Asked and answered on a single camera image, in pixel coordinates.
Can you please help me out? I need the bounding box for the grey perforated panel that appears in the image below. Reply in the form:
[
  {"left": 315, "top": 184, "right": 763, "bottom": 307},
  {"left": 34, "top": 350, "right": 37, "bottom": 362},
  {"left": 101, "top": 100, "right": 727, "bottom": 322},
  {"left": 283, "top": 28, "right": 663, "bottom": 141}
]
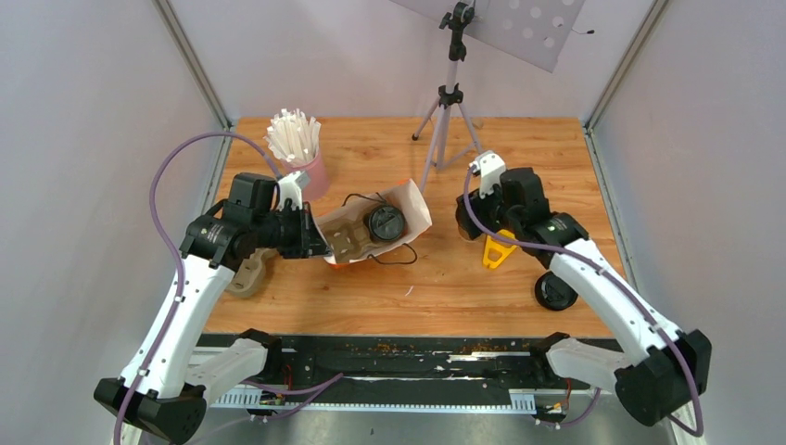
[{"left": 397, "top": 0, "right": 585, "bottom": 72}]

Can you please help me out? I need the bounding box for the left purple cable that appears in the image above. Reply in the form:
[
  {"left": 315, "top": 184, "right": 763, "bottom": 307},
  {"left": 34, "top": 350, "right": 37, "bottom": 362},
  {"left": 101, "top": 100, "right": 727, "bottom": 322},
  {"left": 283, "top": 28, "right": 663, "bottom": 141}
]
[{"left": 112, "top": 132, "right": 284, "bottom": 445}]

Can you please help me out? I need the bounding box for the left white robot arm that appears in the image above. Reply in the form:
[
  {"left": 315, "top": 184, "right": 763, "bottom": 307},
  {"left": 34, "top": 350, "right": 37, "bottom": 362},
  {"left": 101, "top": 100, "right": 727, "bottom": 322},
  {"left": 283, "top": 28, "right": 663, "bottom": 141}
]
[{"left": 94, "top": 172, "right": 329, "bottom": 444}]

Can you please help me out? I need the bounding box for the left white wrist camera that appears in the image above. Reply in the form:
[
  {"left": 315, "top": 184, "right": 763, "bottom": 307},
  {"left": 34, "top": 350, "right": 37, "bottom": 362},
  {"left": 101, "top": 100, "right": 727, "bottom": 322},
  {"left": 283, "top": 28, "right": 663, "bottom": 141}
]
[{"left": 275, "top": 171, "right": 311, "bottom": 210}]

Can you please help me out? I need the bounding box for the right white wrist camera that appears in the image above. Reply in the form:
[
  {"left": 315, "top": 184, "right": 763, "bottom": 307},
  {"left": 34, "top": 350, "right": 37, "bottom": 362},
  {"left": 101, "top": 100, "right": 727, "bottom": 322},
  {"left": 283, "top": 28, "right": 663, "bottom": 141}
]
[{"left": 468, "top": 150, "right": 507, "bottom": 198}]

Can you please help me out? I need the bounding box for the orange paper bag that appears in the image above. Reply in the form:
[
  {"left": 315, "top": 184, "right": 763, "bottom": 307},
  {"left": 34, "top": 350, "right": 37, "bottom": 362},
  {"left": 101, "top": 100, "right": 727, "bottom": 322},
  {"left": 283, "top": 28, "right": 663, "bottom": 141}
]
[{"left": 315, "top": 179, "right": 433, "bottom": 267}]

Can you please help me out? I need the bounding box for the yellow triangular plastic bracket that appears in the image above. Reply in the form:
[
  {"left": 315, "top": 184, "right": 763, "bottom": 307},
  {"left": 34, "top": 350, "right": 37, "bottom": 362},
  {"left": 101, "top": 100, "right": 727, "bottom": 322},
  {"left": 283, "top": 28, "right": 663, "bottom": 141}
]
[{"left": 482, "top": 235, "right": 518, "bottom": 270}]

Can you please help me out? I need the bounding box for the grey pulp cup carrier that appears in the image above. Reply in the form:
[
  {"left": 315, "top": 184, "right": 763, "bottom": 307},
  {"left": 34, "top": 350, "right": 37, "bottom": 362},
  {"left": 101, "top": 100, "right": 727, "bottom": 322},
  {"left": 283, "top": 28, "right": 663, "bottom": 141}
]
[{"left": 225, "top": 248, "right": 277, "bottom": 299}]

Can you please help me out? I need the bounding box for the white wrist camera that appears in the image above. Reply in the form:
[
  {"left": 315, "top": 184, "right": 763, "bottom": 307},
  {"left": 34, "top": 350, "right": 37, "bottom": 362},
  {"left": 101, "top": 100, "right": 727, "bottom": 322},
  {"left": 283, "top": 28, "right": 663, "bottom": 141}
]
[
  {"left": 468, "top": 150, "right": 507, "bottom": 198},
  {"left": 275, "top": 171, "right": 311, "bottom": 210}
]

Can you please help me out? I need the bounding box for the bundle of white straws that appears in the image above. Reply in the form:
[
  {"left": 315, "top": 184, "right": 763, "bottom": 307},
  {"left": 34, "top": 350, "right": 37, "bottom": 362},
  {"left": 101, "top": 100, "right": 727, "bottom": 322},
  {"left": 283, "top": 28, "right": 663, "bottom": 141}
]
[{"left": 264, "top": 108, "right": 322, "bottom": 167}]

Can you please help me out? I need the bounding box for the black plastic cup lid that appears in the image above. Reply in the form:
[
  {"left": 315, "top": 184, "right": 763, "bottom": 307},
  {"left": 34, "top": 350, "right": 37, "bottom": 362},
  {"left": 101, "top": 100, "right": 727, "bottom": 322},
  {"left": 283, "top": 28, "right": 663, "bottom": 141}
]
[{"left": 363, "top": 205, "right": 406, "bottom": 242}]

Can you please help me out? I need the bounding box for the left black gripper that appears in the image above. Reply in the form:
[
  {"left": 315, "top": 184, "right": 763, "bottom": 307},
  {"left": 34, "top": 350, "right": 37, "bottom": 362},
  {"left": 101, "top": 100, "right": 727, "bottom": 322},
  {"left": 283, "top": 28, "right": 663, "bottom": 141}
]
[{"left": 253, "top": 201, "right": 334, "bottom": 260}]

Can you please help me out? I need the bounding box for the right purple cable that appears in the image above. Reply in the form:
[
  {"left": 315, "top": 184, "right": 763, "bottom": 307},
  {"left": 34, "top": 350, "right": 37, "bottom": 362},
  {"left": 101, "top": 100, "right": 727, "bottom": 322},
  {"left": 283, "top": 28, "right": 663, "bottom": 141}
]
[{"left": 462, "top": 169, "right": 705, "bottom": 439}]

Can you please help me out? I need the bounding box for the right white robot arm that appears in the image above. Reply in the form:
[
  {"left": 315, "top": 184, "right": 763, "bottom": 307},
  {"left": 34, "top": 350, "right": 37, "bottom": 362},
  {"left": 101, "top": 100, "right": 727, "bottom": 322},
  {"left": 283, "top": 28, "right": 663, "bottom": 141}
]
[{"left": 456, "top": 161, "right": 713, "bottom": 437}]

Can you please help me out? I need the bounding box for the silver camera tripod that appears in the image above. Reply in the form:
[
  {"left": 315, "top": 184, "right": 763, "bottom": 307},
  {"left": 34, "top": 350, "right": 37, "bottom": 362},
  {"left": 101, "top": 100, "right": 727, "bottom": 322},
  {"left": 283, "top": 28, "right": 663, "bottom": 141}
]
[{"left": 412, "top": 1, "right": 484, "bottom": 193}]

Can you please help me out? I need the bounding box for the purple cable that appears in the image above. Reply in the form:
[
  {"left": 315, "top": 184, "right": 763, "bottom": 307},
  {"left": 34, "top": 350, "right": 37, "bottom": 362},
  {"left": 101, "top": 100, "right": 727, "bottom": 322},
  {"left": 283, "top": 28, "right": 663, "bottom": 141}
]
[
  {"left": 462, "top": 169, "right": 705, "bottom": 439},
  {"left": 112, "top": 132, "right": 284, "bottom": 445}
]

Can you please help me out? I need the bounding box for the pink translucent straw holder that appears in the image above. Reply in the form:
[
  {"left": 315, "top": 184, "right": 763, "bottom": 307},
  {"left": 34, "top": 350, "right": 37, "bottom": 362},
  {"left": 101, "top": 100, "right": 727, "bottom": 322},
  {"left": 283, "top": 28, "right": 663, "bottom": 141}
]
[{"left": 284, "top": 151, "right": 331, "bottom": 201}]

